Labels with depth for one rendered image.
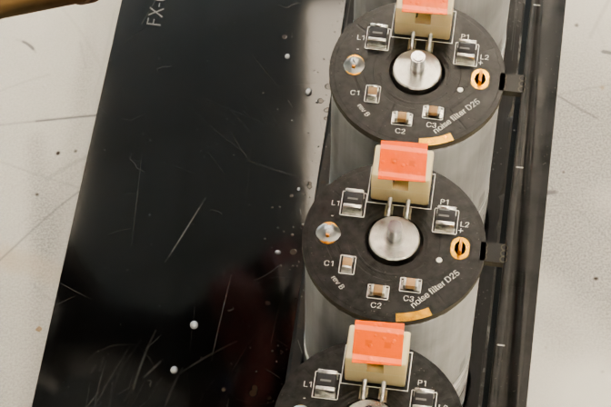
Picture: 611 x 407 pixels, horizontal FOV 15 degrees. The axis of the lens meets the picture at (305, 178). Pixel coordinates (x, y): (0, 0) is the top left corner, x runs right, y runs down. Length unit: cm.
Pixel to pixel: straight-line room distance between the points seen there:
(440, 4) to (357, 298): 5
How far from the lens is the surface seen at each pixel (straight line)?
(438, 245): 32
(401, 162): 31
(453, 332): 32
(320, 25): 40
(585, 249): 39
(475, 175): 34
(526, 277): 31
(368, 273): 31
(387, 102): 33
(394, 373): 30
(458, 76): 33
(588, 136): 40
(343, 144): 33
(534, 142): 33
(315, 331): 33
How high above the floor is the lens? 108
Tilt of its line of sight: 58 degrees down
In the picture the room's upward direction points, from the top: straight up
